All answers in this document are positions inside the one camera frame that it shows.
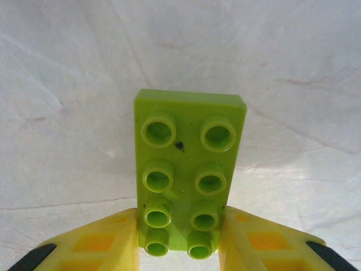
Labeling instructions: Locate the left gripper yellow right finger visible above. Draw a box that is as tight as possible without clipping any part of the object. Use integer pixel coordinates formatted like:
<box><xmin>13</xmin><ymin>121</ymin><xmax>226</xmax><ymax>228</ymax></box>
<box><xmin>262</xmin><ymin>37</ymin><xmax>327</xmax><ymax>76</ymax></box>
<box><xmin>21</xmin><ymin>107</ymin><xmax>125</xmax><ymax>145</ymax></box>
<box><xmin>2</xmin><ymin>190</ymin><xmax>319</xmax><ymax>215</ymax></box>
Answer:
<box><xmin>218</xmin><ymin>205</ymin><xmax>360</xmax><ymax>271</ymax></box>

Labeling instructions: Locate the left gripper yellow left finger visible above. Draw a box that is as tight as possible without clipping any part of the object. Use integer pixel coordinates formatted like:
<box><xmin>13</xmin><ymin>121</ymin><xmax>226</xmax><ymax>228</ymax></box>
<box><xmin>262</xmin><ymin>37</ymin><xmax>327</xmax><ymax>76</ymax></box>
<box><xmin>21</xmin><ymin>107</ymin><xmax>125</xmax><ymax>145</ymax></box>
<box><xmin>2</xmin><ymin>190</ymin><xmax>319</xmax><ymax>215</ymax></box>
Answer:
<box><xmin>8</xmin><ymin>207</ymin><xmax>140</xmax><ymax>271</ymax></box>

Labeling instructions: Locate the lime green lego brick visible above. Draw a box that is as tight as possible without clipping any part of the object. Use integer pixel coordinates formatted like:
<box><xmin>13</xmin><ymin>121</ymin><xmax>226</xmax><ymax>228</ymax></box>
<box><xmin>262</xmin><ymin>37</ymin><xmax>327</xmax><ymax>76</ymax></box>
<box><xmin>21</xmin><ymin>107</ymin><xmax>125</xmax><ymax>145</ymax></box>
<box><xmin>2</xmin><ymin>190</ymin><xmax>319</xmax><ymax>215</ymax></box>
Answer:
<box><xmin>133</xmin><ymin>88</ymin><xmax>248</xmax><ymax>260</ymax></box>

